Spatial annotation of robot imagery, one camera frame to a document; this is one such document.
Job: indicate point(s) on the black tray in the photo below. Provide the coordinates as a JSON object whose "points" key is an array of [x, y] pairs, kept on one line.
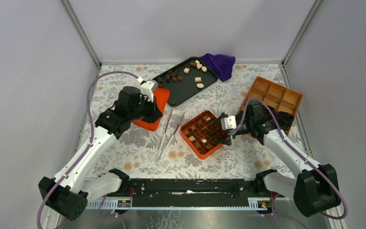
{"points": [[181, 80]]}

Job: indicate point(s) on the orange chocolate box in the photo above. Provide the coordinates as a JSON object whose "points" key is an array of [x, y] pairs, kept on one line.
{"points": [[201, 136]]}

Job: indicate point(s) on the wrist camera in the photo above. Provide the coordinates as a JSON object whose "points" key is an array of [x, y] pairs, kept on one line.
{"points": [[148, 88], [228, 123]]}

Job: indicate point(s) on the floral table mat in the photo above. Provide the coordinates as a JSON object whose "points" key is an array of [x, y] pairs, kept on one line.
{"points": [[136, 151]]}

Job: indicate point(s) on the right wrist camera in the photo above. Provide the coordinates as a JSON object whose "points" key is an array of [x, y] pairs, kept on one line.
{"points": [[228, 123]]}

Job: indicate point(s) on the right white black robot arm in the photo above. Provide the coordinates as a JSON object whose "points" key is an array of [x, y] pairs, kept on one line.
{"points": [[314, 188]]}

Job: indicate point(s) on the purple cloth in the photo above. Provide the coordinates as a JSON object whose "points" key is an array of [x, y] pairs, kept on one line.
{"points": [[221, 64]]}

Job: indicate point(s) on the dark rolled cloth middle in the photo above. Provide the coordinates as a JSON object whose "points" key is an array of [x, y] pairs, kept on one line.
{"points": [[284, 119]]}

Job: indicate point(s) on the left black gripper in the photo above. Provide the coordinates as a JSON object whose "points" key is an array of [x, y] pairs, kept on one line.
{"points": [[155, 114]]}

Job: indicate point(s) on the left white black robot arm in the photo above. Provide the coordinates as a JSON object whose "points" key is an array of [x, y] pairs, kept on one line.
{"points": [[66, 192]]}

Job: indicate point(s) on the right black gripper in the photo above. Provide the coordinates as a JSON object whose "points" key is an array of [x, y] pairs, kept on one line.
{"points": [[224, 141]]}

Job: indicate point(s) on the white metal tongs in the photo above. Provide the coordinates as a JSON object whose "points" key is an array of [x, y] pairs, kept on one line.
{"points": [[169, 132]]}

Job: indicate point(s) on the wooden compartment organizer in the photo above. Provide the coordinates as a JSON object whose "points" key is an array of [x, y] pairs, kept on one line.
{"points": [[278, 97]]}

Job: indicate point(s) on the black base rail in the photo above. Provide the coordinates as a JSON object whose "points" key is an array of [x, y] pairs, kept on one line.
{"points": [[140, 193]]}

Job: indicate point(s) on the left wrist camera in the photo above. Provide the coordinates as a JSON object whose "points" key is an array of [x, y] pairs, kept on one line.
{"points": [[148, 88]]}

